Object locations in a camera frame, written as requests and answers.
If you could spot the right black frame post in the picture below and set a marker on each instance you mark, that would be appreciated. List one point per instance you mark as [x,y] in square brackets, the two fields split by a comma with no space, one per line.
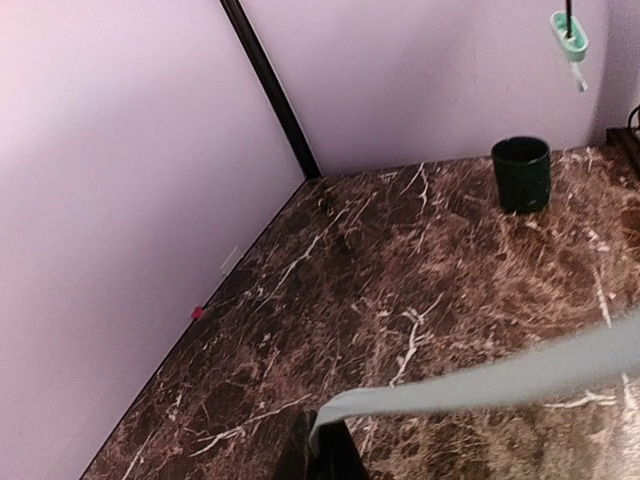
[272,87]

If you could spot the white tape label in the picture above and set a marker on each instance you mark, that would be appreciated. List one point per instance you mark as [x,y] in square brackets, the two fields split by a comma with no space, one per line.
[231,261]

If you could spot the dark green ceramic cup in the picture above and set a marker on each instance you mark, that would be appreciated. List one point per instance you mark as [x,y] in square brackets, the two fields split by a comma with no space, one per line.
[522,170]

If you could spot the mint green folding umbrella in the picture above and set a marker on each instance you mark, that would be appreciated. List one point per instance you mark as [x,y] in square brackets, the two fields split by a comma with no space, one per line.
[566,365]

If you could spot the small pink object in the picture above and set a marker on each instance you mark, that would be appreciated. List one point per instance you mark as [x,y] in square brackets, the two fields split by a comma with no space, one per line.
[197,313]

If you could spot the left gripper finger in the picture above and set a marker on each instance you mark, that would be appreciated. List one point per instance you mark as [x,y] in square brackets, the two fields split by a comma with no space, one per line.
[338,459]

